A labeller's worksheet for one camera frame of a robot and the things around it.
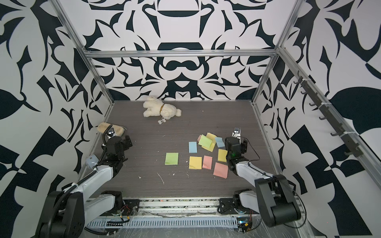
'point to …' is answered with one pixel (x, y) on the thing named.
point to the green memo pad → (171, 158)
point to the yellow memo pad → (195, 162)
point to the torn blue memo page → (219, 142)
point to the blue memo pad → (192, 147)
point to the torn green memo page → (205, 141)
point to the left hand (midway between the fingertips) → (115, 137)
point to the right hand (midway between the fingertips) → (238, 136)
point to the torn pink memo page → (198, 138)
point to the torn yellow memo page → (212, 137)
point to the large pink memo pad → (221, 170)
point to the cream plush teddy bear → (156, 107)
